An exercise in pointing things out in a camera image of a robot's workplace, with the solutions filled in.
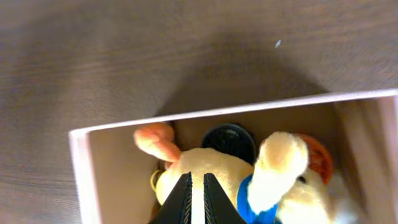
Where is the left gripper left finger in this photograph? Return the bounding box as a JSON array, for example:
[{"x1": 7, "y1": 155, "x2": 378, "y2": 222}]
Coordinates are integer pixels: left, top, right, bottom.
[{"x1": 149, "y1": 172, "x2": 193, "y2": 224}]

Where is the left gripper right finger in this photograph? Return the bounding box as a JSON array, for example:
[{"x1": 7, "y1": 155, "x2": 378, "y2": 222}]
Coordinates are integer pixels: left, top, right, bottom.
[{"x1": 203, "y1": 173, "x2": 246, "y2": 224}]

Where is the yellow plush duck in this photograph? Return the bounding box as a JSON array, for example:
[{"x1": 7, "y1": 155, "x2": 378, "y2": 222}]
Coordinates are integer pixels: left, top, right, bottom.
[{"x1": 133, "y1": 123, "x2": 361, "y2": 224}]

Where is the black round puck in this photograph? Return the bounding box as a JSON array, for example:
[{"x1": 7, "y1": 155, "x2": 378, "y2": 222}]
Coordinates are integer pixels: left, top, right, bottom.
[{"x1": 201, "y1": 123, "x2": 257, "y2": 165}]

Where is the orange round plastic toy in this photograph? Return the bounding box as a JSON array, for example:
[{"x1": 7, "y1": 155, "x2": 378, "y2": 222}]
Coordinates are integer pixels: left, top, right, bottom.
[{"x1": 297, "y1": 134, "x2": 333, "y2": 185}]

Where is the white cardboard box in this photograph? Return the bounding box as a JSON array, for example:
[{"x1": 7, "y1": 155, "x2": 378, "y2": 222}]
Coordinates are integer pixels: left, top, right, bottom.
[{"x1": 69, "y1": 88, "x2": 397, "y2": 223}]

